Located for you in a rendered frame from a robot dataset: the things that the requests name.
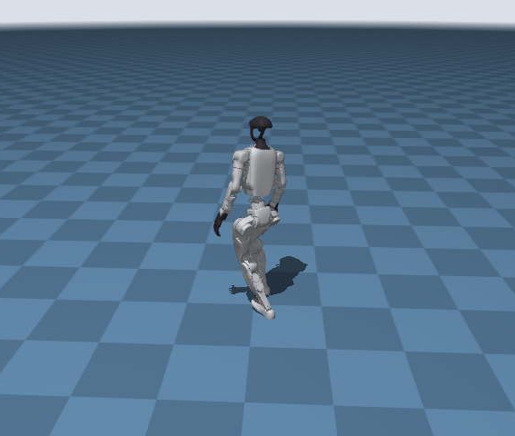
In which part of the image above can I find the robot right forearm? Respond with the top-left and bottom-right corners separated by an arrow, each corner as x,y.
270,185 -> 286,208

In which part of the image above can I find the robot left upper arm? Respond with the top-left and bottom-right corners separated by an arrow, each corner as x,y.
231,150 -> 250,193

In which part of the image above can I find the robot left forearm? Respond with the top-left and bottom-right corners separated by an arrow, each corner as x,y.
219,182 -> 237,217

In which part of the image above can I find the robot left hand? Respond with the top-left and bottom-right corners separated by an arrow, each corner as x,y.
213,213 -> 228,236

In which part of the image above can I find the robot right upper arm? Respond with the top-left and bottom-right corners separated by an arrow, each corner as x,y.
274,150 -> 287,189

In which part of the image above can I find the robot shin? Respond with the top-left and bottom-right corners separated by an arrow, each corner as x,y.
241,263 -> 271,311
249,239 -> 267,287

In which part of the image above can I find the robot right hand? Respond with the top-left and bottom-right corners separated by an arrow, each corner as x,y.
265,203 -> 278,212

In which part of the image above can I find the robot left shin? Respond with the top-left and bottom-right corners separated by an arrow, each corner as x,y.
241,263 -> 271,311

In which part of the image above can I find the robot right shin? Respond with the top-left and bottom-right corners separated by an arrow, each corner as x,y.
249,239 -> 267,287

